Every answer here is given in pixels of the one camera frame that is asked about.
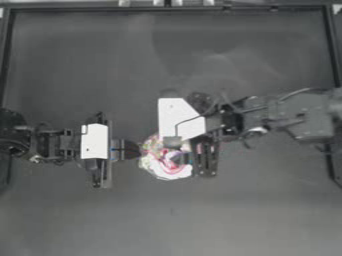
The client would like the black table frame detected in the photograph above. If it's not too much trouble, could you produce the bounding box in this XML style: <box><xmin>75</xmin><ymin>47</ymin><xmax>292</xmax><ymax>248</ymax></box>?
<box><xmin>0</xmin><ymin>0</ymin><xmax>342</xmax><ymax>118</ymax></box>

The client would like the clear bag with pink zip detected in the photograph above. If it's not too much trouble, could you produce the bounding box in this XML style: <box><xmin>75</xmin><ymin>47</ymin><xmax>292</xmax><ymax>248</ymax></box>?
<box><xmin>136</xmin><ymin>132</ymin><xmax>196</xmax><ymax>181</ymax></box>

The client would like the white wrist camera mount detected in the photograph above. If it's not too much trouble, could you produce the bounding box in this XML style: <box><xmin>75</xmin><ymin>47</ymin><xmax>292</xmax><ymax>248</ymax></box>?
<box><xmin>79</xmin><ymin>122</ymin><xmax>111</xmax><ymax>161</ymax></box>
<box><xmin>156</xmin><ymin>97</ymin><xmax>208</xmax><ymax>142</ymax></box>

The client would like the thin black camera cable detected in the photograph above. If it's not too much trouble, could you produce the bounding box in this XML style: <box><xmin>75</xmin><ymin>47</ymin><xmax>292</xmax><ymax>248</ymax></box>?
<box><xmin>172</xmin><ymin>114</ymin><xmax>208</xmax><ymax>138</ymax></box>

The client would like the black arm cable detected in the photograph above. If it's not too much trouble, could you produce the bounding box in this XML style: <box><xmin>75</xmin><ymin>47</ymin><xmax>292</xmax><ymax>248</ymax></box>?
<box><xmin>275</xmin><ymin>87</ymin><xmax>315</xmax><ymax>103</ymax></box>

